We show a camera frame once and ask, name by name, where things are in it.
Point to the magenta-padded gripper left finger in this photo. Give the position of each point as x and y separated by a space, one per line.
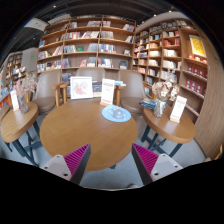
77 159

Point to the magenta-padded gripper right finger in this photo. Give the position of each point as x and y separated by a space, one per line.
146 159

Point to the grey and white computer mouse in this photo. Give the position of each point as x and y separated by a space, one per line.
117 114

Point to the round light blue mouse pad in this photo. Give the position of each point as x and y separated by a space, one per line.
105 115

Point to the round wooden side table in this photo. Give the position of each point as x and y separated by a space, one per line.
18 121
173 128

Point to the glass vase with beige flowers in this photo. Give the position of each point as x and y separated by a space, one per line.
159 108

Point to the stack of colourful books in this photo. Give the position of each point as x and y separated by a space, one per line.
148 104

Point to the white card sign stand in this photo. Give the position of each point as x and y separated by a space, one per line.
178 108

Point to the white framed pink flower picture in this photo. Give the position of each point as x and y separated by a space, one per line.
81 87

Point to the brown padded wooden armchair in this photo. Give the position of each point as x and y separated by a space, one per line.
90 71
131 86
46 86

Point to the white and red sign stand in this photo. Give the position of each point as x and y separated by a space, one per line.
107 91

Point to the dark standing book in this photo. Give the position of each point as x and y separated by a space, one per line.
97 87

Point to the stack of blue books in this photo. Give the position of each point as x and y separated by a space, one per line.
120 83

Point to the small white card sign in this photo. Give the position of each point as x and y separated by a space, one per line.
14 100

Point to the curved wooden book shelf unit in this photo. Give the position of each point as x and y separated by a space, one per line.
156 53

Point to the distant small book shelf unit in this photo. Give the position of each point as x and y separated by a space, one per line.
15 63

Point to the wide wooden book shelf unit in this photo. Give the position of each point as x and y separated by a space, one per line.
86 41

